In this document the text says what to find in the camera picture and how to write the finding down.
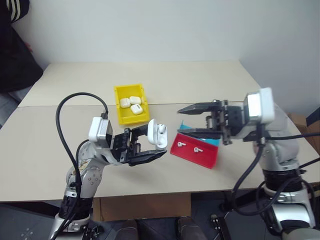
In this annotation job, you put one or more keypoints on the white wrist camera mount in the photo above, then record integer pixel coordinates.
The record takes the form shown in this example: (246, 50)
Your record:
(262, 105)
(96, 130)

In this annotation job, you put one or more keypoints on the white earbud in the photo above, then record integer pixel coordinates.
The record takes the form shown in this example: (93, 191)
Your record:
(180, 144)
(197, 150)
(162, 128)

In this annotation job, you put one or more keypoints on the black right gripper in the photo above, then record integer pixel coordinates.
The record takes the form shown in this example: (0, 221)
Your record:
(232, 117)

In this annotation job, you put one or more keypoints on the blue plastic tray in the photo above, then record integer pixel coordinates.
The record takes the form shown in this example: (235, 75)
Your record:
(212, 142)

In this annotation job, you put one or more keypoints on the black metal bracket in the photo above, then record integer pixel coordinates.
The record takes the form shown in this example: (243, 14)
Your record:
(220, 226)

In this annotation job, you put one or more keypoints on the person in black striped jacket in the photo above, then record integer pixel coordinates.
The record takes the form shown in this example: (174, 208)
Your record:
(15, 55)

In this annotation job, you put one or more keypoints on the yellow plastic bin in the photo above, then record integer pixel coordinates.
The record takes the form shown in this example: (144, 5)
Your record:
(125, 117)

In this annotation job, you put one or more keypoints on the white earbud case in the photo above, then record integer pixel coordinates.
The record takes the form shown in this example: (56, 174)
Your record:
(124, 102)
(137, 109)
(135, 100)
(153, 137)

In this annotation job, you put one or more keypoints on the red plastic tray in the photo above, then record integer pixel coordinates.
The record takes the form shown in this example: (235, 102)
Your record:
(190, 157)

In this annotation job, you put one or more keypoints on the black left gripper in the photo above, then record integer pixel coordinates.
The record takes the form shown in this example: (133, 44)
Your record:
(122, 146)

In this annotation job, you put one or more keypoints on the dark rounded shape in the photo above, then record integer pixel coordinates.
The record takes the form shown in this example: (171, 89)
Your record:
(191, 228)

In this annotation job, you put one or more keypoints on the closed white earbud case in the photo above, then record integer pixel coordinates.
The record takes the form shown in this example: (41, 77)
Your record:
(137, 109)
(135, 100)
(124, 102)

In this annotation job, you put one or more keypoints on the brown cardboard box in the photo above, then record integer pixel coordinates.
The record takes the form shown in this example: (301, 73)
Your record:
(298, 122)

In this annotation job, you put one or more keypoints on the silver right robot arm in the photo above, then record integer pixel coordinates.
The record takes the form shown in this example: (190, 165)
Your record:
(278, 150)

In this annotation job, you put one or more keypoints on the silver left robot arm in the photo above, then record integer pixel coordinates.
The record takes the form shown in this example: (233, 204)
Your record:
(91, 175)

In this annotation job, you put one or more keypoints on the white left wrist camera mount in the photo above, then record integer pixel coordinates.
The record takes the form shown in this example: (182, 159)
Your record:
(96, 130)

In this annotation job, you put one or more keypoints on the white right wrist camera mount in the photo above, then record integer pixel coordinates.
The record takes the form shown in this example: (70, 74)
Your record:
(262, 105)

